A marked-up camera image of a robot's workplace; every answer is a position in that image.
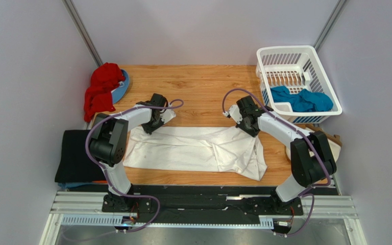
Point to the light blue cap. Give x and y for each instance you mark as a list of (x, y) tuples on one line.
[(120, 91)]

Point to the white printed t-shirt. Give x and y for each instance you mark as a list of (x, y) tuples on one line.
[(197, 149)]

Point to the black folded t-shirt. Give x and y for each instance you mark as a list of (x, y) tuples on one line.
[(75, 166)]

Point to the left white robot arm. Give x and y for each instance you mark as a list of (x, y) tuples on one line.
[(106, 146)]

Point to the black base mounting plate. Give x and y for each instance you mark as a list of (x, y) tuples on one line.
[(206, 205)]

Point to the blue cloth under stack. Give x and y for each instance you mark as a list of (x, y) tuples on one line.
[(73, 184)]

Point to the white plastic basket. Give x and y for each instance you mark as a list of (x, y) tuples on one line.
[(296, 67)]

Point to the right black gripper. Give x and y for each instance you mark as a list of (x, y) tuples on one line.
[(250, 126)]

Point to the teal blue t-shirt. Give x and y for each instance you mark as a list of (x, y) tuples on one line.
[(304, 101)]

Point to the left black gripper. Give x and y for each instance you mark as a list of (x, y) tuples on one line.
[(149, 130)]

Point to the red t-shirt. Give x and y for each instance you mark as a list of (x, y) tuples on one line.
[(98, 96)]

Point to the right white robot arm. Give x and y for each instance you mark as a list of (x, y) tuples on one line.
[(311, 157)]

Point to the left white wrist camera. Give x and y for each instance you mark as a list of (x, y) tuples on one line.
[(167, 115)]

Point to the cream tote bag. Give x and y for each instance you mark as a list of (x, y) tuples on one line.
[(333, 140)]

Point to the aluminium rail frame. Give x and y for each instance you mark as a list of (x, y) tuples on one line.
[(76, 217)]

